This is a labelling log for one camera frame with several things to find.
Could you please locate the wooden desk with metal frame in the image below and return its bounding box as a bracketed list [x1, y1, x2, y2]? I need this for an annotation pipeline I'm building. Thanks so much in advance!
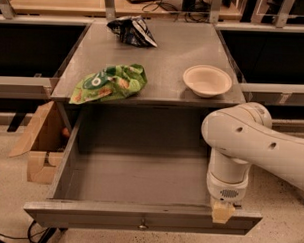
[0, 0, 304, 32]

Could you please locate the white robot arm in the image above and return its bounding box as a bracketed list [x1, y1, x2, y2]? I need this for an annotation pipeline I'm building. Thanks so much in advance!
[201, 102, 304, 224]

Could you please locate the white paper bowl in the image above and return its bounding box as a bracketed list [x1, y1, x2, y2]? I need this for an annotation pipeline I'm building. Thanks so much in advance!
[183, 65, 233, 98]

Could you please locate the dark blue chip bag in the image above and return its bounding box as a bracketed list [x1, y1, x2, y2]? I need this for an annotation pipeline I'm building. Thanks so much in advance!
[107, 16, 158, 48]

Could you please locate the grey drawer cabinet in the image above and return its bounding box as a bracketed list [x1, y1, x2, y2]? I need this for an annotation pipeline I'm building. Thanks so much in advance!
[52, 19, 244, 155]

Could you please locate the open cardboard box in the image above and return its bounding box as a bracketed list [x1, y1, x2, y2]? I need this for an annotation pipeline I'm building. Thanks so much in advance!
[9, 101, 71, 184]

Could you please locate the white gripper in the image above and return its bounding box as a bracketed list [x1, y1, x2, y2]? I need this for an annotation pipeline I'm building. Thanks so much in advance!
[207, 149, 252, 224]

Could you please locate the grey top drawer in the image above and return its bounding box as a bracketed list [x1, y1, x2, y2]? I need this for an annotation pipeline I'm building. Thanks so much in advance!
[24, 105, 262, 235]

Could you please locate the green chip bag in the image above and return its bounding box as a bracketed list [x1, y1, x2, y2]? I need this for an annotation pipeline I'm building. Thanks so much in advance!
[70, 64, 147, 105]

